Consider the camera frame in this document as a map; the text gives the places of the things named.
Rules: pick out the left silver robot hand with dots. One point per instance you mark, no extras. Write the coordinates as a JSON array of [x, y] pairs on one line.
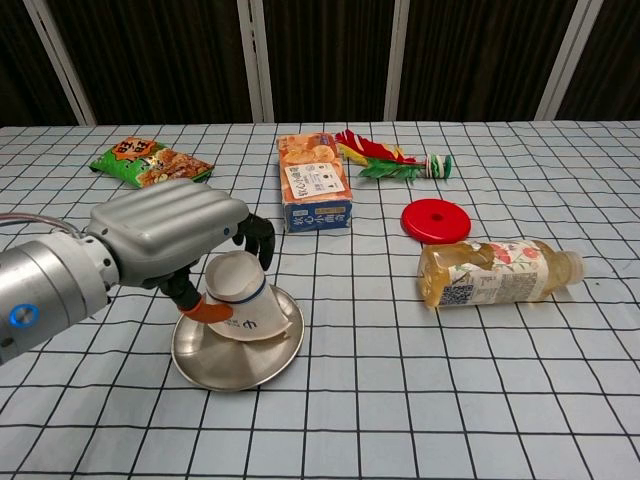
[[165, 225]]

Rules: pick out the white paper cup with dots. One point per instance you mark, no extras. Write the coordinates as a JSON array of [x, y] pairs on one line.
[[250, 310]]

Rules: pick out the silver metal plate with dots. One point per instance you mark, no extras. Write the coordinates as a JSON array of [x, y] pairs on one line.
[[240, 365]]

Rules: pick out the green snack bag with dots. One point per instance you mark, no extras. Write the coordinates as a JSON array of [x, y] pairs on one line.
[[150, 165]]

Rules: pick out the orange biscuit box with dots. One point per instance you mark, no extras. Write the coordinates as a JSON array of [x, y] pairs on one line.
[[315, 175]]

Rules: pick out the colourful feather shuttlecock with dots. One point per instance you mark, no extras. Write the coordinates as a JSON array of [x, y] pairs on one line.
[[380, 160]]

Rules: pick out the red plastic disc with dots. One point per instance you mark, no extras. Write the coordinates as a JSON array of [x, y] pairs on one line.
[[425, 225]]

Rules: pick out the blue checkered tablecloth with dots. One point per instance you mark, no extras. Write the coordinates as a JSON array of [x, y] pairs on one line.
[[450, 375]]

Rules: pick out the yellow tea bottle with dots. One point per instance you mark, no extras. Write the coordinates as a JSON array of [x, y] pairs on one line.
[[500, 275]]

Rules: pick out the white aluminium frame post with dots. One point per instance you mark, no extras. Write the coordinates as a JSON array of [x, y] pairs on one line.
[[397, 60], [567, 60], [62, 65], [255, 60]]

